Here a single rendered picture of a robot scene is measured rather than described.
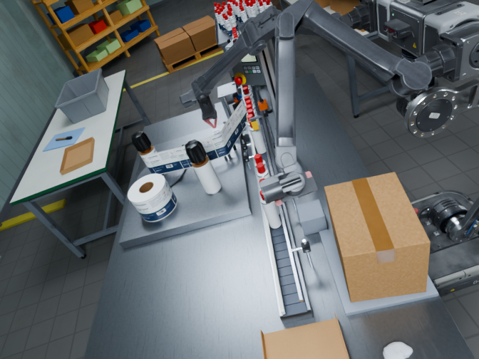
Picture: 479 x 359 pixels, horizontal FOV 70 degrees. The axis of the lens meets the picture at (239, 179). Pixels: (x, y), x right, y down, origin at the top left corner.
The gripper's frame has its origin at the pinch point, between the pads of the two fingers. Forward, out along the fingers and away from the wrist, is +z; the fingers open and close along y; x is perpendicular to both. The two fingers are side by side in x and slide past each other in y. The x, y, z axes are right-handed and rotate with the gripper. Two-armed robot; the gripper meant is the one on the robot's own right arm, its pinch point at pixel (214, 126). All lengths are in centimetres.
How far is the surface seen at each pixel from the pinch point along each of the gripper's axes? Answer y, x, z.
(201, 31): -428, -27, 81
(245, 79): -3.2, 20.8, -16.9
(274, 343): 93, 6, 32
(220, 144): -7.6, -1.4, 15.9
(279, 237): 54, 16, 27
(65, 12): -529, -248, 8
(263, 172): 31.6, 17.2, 10.1
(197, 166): 14.6, -12.5, 9.3
